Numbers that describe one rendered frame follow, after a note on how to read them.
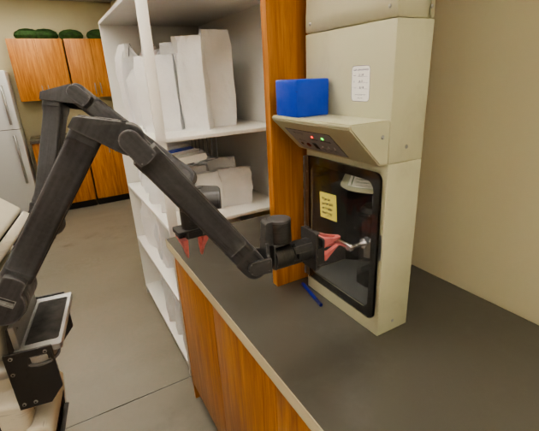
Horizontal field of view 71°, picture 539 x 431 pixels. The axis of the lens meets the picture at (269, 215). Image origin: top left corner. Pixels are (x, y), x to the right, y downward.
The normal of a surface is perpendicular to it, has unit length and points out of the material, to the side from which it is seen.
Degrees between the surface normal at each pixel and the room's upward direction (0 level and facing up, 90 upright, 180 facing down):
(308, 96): 90
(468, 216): 90
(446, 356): 0
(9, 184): 90
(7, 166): 90
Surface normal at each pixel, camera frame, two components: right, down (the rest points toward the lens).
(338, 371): -0.04, -0.94
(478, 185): -0.87, 0.21
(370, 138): 0.50, 0.28
